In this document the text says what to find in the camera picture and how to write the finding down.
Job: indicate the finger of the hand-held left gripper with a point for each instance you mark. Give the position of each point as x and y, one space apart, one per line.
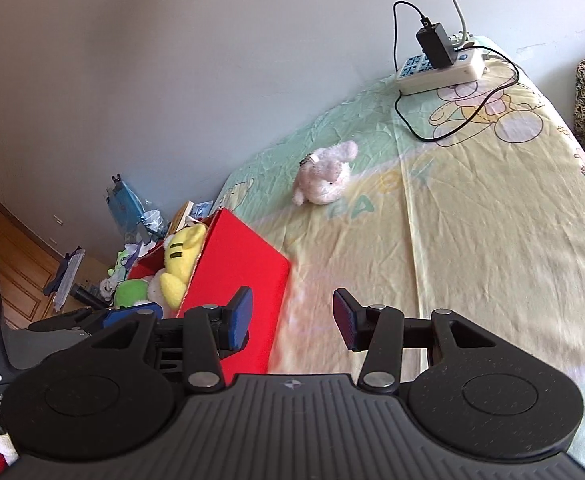
60 320
132 316

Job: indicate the white wall socket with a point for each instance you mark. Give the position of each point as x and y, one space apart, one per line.
58 220

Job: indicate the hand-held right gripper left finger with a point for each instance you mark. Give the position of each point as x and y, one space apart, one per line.
240 317

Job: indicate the small pink plush bunny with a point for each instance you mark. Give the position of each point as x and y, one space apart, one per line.
322 180

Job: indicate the black tube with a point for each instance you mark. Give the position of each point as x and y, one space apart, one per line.
87 296

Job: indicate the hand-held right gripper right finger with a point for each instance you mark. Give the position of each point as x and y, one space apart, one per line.
345 317

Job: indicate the large white plush bunny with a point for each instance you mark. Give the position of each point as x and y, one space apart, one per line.
155 290

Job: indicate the red cardboard box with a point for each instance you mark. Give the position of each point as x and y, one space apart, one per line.
242 260

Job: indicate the clear plastic bag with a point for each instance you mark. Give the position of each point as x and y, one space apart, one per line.
152 222

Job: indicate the blue white packet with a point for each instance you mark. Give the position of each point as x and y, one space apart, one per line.
202 209

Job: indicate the black power adapter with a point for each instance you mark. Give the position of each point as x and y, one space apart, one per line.
437 45

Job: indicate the yellow striped plush toy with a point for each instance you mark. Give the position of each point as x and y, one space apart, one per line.
182 255

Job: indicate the yellow book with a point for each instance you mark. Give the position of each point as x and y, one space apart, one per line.
182 217

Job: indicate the blue bag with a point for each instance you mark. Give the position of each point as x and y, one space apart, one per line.
122 205

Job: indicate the green plush toy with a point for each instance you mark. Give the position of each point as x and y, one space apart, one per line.
132 292

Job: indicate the dark cloth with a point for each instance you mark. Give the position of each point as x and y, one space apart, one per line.
67 272

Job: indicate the white power strip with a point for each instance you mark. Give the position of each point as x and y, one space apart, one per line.
437 81

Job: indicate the small green figure toy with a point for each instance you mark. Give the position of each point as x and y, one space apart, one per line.
119 262

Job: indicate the wooden door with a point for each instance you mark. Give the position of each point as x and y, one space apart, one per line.
17 260

